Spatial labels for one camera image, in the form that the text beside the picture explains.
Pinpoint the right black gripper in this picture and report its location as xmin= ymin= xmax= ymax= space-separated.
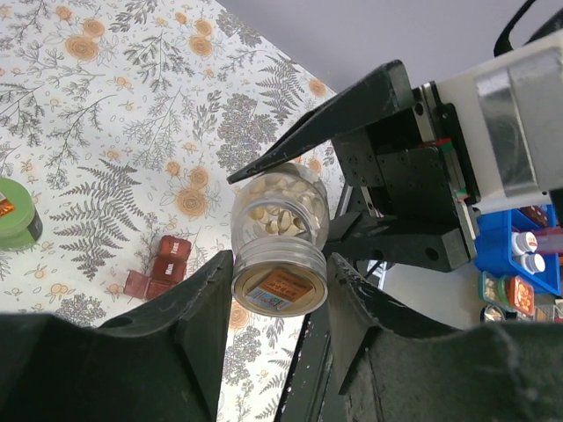
xmin=227 ymin=60 xmax=480 ymax=272

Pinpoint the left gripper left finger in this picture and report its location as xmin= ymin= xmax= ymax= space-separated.
xmin=1 ymin=251 xmax=233 ymax=421

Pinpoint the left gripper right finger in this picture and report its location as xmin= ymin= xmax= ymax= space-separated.
xmin=327 ymin=254 xmax=562 ymax=421

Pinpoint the red pill organizer box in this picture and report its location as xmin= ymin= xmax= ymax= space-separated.
xmin=123 ymin=235 xmax=192 ymax=300

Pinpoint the clear small pill bottle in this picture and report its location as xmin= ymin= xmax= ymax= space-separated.
xmin=230 ymin=161 xmax=331 ymax=282

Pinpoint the green pill bottle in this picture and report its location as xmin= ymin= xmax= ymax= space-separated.
xmin=0 ymin=178 xmax=43 ymax=251

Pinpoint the blue storage bin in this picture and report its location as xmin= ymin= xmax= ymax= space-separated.
xmin=474 ymin=205 xmax=561 ymax=296

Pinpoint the floral table mat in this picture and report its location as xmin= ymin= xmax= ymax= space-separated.
xmin=0 ymin=0 xmax=348 ymax=422

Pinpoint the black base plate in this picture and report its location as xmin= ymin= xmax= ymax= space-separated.
xmin=274 ymin=303 xmax=332 ymax=422

